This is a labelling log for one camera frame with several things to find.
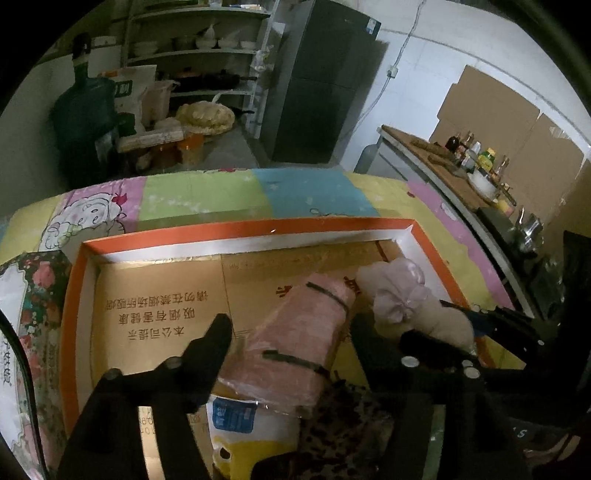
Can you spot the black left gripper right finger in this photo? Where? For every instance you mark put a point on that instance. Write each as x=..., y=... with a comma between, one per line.
x=410, y=378

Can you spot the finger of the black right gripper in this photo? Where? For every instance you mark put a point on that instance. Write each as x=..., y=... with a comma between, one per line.
x=500, y=323

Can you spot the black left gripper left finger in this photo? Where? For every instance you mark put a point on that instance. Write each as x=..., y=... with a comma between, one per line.
x=106, y=440

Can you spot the white plush bear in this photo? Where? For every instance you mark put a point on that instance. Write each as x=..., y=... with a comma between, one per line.
x=401, y=302

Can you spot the leopard print soft pouch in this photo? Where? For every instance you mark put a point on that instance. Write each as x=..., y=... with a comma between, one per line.
x=345, y=438

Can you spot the pink soft bundle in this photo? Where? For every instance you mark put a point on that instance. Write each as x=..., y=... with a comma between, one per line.
x=286, y=362

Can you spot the wooden side counter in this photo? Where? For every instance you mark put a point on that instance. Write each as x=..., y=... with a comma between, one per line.
x=400, y=151

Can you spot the white yellow snack packet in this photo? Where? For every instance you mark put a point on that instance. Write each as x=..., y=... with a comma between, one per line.
x=244, y=433

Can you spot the white bowl on counter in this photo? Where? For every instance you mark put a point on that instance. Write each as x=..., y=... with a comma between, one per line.
x=482, y=185

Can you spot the orange rimmed cardboard tray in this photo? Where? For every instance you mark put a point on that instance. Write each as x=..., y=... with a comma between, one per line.
x=134, y=300

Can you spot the yellow-green condiment bottle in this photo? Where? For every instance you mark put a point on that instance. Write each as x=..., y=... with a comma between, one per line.
x=486, y=159

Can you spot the floral tissue pack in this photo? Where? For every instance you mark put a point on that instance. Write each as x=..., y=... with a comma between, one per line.
x=33, y=287

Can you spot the colourful cartoon table cloth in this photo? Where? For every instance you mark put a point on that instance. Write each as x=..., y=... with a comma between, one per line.
x=190, y=198

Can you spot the black refrigerator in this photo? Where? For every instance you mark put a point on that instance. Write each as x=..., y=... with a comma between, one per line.
x=318, y=69

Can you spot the beige sack on floor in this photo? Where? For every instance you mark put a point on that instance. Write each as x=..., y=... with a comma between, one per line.
x=205, y=118

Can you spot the white paper bag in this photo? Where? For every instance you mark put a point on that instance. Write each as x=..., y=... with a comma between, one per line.
x=131, y=85

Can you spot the metal storage shelf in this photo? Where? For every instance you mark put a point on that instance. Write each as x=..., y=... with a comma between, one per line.
x=210, y=50

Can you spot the cardboard sheet on wall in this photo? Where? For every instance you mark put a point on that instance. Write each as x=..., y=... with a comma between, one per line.
x=548, y=173

